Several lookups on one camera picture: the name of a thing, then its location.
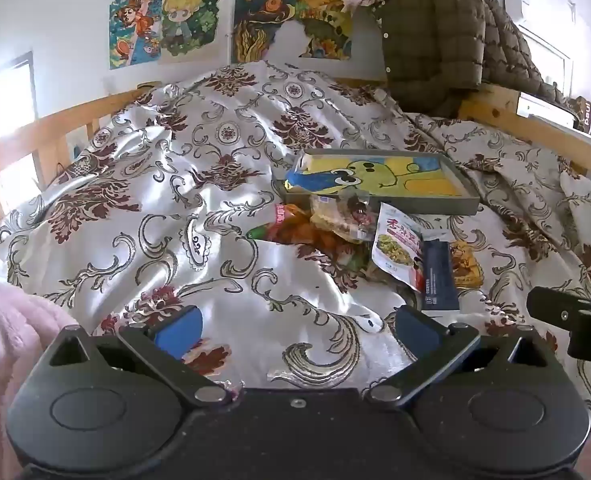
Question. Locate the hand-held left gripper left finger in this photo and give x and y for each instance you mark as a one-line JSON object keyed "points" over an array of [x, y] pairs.
{"points": [[180, 332]]}

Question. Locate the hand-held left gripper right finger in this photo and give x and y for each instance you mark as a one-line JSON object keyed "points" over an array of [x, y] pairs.
{"points": [[415, 332]]}

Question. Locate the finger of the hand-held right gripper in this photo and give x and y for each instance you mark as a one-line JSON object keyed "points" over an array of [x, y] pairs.
{"points": [[555, 307]]}

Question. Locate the dark blue snack packet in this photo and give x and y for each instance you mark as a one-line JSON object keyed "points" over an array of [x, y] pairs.
{"points": [[440, 275]]}

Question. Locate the yellow snack packet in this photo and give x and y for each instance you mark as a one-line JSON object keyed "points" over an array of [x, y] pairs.
{"points": [[468, 265]]}

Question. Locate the white red-label snack packet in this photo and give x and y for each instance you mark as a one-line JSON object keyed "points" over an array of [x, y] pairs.
{"points": [[398, 245]]}

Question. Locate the grey tray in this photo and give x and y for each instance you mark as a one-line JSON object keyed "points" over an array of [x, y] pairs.
{"points": [[440, 205]]}

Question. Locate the clear mixed snack packet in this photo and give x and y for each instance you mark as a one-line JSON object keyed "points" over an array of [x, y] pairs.
{"points": [[340, 217]]}

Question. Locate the red orange snack packet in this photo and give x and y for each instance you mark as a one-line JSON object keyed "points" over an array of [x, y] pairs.
{"points": [[295, 230]]}

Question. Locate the yellow cartoon printed sheet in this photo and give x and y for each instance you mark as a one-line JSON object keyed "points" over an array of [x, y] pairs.
{"points": [[415, 175]]}

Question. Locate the floral printed blanket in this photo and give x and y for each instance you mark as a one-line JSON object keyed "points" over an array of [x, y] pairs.
{"points": [[175, 160]]}

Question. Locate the pink fluffy blanket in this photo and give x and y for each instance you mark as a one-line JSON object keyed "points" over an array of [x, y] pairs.
{"points": [[5, 335]]}

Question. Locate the olive puffer jacket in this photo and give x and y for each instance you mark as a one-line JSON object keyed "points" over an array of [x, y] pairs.
{"points": [[425, 35]]}

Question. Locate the wooden bed frame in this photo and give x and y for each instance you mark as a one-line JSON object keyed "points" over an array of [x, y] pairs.
{"points": [[495, 102]]}

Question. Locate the white wall unit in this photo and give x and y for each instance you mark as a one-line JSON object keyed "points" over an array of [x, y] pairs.
{"points": [[518, 2]]}

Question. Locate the orange-haired figure wall poster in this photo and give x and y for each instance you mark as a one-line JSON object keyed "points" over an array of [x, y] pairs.
{"points": [[135, 25]]}

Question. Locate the blond figure wall poster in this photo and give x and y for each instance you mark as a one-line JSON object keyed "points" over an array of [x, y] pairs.
{"points": [[190, 20]]}

